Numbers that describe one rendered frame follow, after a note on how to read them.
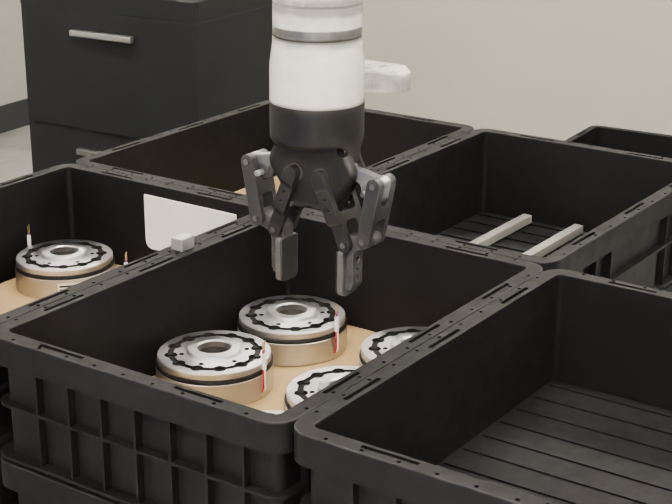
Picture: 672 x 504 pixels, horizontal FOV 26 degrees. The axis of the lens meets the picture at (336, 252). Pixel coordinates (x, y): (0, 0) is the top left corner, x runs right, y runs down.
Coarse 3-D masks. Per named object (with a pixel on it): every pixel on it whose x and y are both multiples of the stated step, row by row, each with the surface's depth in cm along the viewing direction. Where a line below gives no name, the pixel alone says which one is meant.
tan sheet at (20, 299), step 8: (8, 280) 155; (0, 288) 153; (8, 288) 153; (16, 288) 153; (0, 296) 151; (8, 296) 151; (16, 296) 151; (24, 296) 151; (0, 304) 149; (8, 304) 149; (16, 304) 149; (24, 304) 149; (0, 312) 146
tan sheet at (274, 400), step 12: (348, 336) 140; (360, 336) 140; (348, 348) 138; (360, 348) 138; (336, 360) 135; (348, 360) 135; (276, 372) 132; (288, 372) 132; (300, 372) 132; (276, 384) 130; (264, 396) 128; (276, 396) 128; (264, 408) 125; (276, 408) 125
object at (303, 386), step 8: (320, 368) 125; (328, 368) 125; (336, 368) 125; (344, 368) 125; (352, 368) 125; (304, 376) 124; (312, 376) 125; (320, 376) 125; (288, 384) 122; (296, 384) 122; (304, 384) 123; (312, 384) 122; (288, 392) 121; (296, 392) 121; (304, 392) 121; (312, 392) 121; (288, 400) 120; (296, 400) 119
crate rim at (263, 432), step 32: (320, 224) 142; (192, 256) 133; (480, 256) 132; (96, 288) 125; (512, 288) 125; (32, 320) 118; (448, 320) 118; (0, 352) 115; (32, 352) 112; (64, 352) 112; (384, 352) 112; (64, 384) 111; (96, 384) 109; (128, 384) 107; (160, 384) 106; (352, 384) 106; (160, 416) 106; (192, 416) 104; (224, 416) 102; (256, 416) 101; (288, 416) 101; (256, 448) 101; (288, 448) 101
